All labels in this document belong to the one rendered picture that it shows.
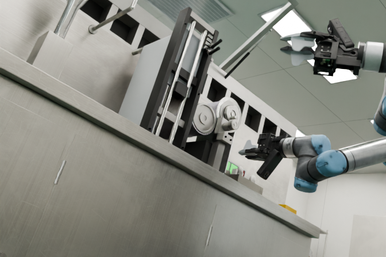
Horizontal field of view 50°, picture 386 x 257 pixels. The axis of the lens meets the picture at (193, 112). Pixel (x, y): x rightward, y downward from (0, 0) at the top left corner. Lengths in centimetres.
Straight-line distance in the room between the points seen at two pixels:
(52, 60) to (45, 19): 36
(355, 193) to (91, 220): 581
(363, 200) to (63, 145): 581
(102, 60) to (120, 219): 87
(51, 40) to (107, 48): 45
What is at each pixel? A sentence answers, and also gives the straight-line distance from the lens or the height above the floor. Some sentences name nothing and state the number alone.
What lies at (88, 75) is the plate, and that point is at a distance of 173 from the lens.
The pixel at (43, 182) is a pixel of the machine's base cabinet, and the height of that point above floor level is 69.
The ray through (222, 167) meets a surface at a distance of 170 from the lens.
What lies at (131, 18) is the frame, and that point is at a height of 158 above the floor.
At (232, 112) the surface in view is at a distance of 170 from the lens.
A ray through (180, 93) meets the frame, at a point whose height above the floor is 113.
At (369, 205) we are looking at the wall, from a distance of 648.
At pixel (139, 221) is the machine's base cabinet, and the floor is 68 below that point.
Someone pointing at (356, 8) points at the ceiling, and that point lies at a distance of 347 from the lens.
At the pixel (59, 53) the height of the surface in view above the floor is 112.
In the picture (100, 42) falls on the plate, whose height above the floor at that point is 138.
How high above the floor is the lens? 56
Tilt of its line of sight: 23 degrees up
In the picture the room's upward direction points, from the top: 17 degrees clockwise
